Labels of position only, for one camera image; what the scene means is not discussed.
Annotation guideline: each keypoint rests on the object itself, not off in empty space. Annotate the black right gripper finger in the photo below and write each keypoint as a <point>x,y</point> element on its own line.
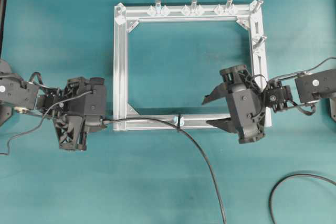
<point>225,124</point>
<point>220,91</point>

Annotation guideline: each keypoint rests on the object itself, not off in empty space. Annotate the clear peg with blue band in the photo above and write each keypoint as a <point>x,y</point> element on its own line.
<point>158,9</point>

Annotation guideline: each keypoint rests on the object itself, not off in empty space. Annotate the silver aluminium extrusion frame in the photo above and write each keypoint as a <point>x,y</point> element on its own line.
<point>129,118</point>

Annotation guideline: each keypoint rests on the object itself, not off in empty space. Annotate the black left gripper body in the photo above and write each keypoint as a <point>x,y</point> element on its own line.
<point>68,129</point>

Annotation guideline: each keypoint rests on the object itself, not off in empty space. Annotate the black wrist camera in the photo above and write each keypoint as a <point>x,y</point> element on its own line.
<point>90,102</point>
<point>243,105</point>

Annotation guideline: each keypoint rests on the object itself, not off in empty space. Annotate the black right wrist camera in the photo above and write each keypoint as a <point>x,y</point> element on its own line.
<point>243,105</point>

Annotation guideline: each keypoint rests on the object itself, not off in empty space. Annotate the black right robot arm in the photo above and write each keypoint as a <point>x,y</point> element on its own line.
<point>300,89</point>

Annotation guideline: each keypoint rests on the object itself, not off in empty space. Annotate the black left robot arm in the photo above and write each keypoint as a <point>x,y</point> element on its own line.
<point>34,98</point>

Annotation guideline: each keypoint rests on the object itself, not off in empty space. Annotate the clear acrylic side peg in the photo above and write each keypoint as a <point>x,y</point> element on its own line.
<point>258,41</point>

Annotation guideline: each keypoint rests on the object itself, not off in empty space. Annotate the blue tape piece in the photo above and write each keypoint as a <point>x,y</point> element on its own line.
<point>175,121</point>

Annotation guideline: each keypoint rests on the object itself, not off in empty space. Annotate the clear acrylic peg centre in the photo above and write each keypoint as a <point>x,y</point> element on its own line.
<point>194,9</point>

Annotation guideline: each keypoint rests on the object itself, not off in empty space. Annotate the clear acrylic peg right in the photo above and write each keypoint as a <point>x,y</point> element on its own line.
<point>227,9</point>

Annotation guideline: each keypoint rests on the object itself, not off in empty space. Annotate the clear acrylic corner peg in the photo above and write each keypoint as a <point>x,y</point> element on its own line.
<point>255,5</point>

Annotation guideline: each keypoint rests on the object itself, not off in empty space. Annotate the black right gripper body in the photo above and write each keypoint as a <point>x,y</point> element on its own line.
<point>239,75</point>

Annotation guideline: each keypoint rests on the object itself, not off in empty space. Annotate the black zip tie loop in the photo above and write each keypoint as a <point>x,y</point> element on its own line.
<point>179,120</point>

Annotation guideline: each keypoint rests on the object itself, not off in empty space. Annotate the clear acrylic corner block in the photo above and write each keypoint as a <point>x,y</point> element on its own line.
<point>120,14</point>

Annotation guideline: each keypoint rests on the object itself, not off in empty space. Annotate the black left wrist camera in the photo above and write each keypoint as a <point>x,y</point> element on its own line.
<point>90,102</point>

